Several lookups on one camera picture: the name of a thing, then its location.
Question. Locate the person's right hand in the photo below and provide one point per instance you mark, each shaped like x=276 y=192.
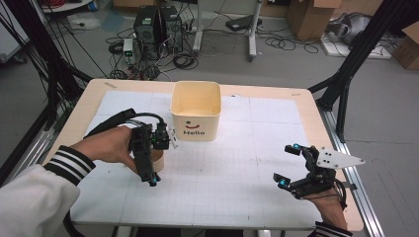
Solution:
x=329 y=210

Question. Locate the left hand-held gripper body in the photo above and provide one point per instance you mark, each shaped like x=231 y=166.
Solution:
x=142 y=144

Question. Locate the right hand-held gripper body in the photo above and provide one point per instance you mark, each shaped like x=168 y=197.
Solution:
x=321 y=174

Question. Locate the person's left hand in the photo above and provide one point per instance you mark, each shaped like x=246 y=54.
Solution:
x=108 y=144

